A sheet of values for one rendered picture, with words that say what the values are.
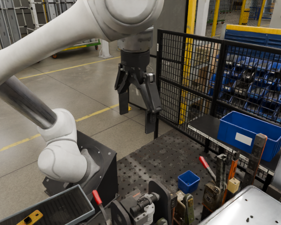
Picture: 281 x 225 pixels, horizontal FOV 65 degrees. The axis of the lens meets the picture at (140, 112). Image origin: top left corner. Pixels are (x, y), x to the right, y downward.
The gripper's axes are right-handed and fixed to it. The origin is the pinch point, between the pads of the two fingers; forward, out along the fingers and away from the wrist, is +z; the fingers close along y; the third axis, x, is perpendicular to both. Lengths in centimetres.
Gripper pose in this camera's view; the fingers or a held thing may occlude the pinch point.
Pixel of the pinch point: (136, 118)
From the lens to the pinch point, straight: 66.1
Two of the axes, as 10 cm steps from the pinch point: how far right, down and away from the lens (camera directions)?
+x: 8.1, -2.7, 5.2
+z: 0.0, 8.9, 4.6
